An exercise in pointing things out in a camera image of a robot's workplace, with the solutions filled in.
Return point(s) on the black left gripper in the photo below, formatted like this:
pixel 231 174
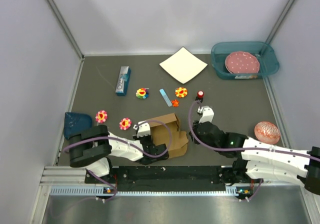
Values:
pixel 149 137

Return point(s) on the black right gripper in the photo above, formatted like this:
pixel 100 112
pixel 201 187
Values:
pixel 195 125

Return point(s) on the brown cardboard box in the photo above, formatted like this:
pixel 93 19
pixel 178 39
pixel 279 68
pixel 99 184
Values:
pixel 160 134

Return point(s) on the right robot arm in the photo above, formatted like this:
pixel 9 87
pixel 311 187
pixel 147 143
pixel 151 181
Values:
pixel 258 160

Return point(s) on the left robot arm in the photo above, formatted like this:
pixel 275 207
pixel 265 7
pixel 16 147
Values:
pixel 90 148

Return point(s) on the blue toothpaste box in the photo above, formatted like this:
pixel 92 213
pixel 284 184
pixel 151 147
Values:
pixel 123 81

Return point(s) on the pink plush flower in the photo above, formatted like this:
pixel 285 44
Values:
pixel 101 117
pixel 125 124

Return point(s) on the red black stamp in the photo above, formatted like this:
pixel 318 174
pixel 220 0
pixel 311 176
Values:
pixel 200 96

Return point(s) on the orange red small toy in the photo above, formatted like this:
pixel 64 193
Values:
pixel 175 103

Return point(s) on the orange plush flower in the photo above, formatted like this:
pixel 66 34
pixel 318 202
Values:
pixel 181 92

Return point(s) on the light blue stick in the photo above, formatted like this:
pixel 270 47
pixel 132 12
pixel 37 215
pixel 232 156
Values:
pixel 165 97

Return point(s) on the rainbow plush flower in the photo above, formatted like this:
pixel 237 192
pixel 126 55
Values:
pixel 142 93

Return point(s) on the pink patterned bowl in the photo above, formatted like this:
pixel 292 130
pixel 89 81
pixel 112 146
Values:
pixel 267 132

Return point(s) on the white square plate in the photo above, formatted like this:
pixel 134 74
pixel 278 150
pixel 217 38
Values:
pixel 183 66

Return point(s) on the dark blue dish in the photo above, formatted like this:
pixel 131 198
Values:
pixel 75 122

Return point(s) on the pink dotted plate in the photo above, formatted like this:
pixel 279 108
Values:
pixel 241 62

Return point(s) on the teal plastic bin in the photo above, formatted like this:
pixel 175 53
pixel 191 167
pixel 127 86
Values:
pixel 265 54

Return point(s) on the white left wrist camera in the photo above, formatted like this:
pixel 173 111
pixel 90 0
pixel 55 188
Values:
pixel 142 129

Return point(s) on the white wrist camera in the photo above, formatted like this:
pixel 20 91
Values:
pixel 142 129
pixel 206 114

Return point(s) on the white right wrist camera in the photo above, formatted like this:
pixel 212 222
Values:
pixel 206 114

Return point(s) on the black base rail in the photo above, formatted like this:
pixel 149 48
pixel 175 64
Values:
pixel 175 178

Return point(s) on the white cable duct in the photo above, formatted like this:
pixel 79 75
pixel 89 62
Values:
pixel 103 191

